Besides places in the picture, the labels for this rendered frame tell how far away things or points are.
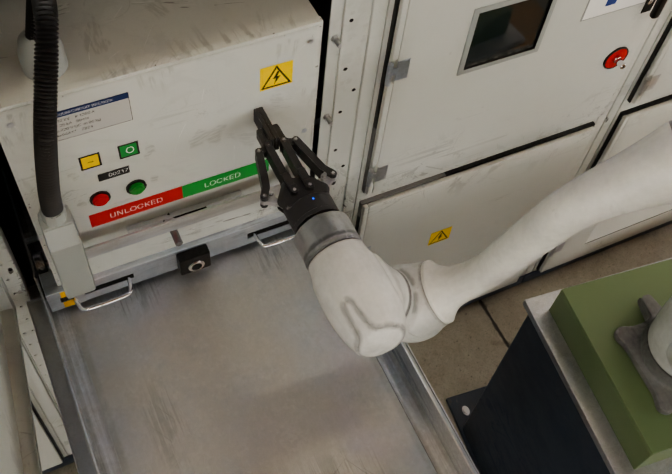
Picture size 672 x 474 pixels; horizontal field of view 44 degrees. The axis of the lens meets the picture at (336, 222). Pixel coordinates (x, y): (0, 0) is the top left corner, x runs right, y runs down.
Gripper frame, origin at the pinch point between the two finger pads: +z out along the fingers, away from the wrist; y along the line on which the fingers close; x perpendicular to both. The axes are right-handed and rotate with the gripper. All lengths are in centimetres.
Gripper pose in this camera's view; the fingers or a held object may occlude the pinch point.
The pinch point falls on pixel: (266, 128)
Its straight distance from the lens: 135.8
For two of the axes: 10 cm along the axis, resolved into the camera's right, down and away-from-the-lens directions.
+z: -4.3, -7.7, 4.8
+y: 9.0, -3.2, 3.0
